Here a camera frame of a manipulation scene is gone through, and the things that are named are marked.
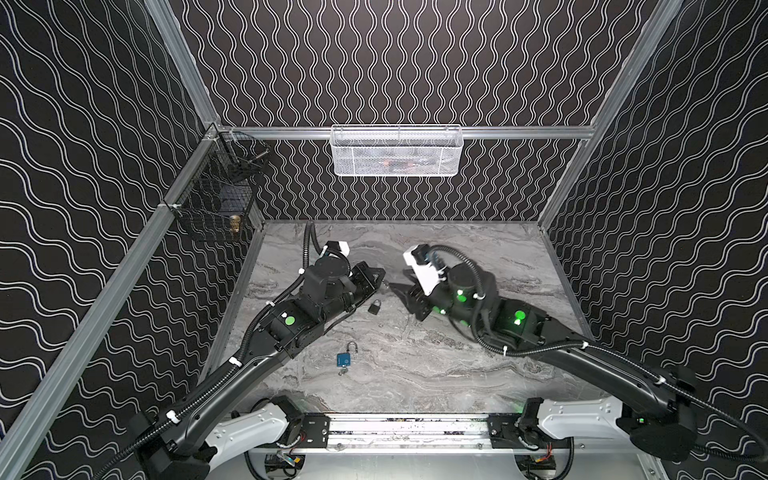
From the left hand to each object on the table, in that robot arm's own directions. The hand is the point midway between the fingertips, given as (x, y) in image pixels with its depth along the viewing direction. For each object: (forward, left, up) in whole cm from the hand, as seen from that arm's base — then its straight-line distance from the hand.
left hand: (395, 269), depth 65 cm
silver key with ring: (-10, +15, -34) cm, 38 cm away
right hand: (-1, -1, -1) cm, 2 cm away
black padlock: (+10, +7, -34) cm, 36 cm away
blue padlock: (-7, +15, -33) cm, 37 cm away
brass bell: (+17, +44, -3) cm, 47 cm away
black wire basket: (+30, +58, -7) cm, 66 cm away
